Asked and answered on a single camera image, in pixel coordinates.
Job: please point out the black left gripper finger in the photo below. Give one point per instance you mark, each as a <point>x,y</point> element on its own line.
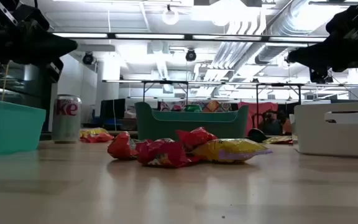
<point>55,70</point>
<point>42,46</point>

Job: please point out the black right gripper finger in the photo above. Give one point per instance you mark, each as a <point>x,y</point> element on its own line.
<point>337,54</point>
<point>318,75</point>

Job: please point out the yellow purple candy bag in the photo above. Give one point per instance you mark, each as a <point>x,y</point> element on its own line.
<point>228,149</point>

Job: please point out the dark green plastic bin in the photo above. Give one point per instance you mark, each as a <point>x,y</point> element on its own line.
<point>163,127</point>

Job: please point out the orange-red candy bag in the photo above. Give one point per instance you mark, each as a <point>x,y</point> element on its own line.
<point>194,137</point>

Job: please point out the black ceiling track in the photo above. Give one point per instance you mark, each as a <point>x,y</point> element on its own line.
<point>334,3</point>

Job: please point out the black ceiling spot lamp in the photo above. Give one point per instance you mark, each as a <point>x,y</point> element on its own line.
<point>190,55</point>
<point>88,58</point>

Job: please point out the silver Diet Coke can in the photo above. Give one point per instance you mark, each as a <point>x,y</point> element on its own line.
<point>67,124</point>

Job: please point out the white plastic bin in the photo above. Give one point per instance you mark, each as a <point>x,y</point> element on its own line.
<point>315,133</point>

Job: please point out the long background light bar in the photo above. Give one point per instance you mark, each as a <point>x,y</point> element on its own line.
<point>120,81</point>

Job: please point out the person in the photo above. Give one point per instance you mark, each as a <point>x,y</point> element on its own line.
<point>272,126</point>

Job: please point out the black computer monitor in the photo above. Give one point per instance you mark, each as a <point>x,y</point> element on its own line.
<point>112,109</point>

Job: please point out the orange hanging cloth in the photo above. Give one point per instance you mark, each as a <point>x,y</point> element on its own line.
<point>256,107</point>

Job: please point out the turquoise plastic bin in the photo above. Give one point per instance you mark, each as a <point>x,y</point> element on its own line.
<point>8,127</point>

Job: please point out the black domed object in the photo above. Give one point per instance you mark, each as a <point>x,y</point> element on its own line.
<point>256,136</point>

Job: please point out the black overhead light bar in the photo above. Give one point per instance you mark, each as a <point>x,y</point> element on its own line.
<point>149,36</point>

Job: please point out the colourful patterned cloth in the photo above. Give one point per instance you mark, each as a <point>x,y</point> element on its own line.
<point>222,106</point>

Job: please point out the black frame table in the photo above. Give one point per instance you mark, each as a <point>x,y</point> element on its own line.
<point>278,84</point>
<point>166,82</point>

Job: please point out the silver ventilation duct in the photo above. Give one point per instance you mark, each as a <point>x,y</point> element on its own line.
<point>291,18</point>

